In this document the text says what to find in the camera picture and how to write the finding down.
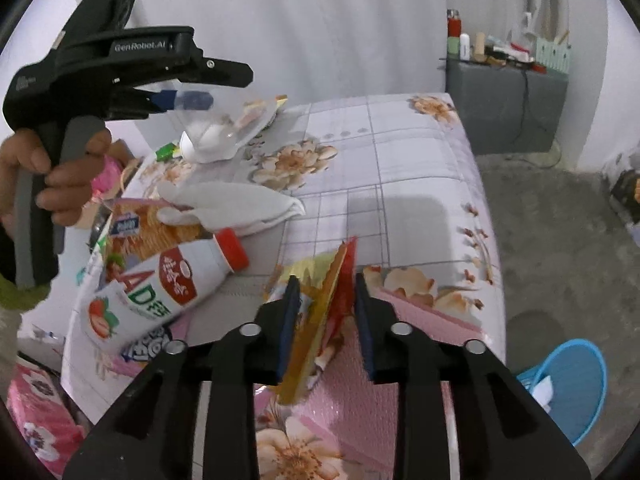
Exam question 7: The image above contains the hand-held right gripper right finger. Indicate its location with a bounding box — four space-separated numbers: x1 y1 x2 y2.
352 272 593 480

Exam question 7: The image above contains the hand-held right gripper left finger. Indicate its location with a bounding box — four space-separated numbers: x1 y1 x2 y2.
62 275 303 480

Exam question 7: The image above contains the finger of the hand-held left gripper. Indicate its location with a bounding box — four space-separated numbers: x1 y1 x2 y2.
194 52 254 87
116 87 216 114

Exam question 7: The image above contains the yellow and red snack wrapper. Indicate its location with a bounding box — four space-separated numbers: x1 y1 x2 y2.
264 236 359 407

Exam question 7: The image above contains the clear plastic bag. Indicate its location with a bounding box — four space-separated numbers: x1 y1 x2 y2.
176 89 275 164

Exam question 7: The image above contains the white cloth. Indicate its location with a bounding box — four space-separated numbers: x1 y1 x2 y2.
156 181 307 237

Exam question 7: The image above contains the blue plastic basket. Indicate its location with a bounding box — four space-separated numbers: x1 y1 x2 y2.
515 338 609 448

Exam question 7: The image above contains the person's left hand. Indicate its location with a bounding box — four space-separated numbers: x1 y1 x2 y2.
0 127 113 230

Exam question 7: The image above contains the pink plastic bag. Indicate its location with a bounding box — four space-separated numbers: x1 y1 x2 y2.
91 154 127 207

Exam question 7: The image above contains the white bottle with red cap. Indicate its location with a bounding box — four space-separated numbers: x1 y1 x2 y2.
82 227 250 357

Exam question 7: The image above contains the pink crisps snack bag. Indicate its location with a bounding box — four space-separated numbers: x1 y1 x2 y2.
97 197 218 366

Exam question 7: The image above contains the floral tablecloth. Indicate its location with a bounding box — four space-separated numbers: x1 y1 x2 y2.
60 92 508 480

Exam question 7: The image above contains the white paper scrap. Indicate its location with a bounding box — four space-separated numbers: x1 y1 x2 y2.
531 375 554 407

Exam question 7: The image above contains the grey cabinet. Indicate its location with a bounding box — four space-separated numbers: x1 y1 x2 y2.
444 56 570 157

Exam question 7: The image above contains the pink floral box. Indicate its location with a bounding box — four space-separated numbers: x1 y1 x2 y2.
7 362 87 478

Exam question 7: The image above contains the dark bag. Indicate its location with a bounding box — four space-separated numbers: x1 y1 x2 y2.
607 157 640 247

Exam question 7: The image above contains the green patterned box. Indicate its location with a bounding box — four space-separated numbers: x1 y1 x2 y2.
535 35 572 74

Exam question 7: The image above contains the black cable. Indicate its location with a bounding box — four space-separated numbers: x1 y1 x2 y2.
518 67 532 143

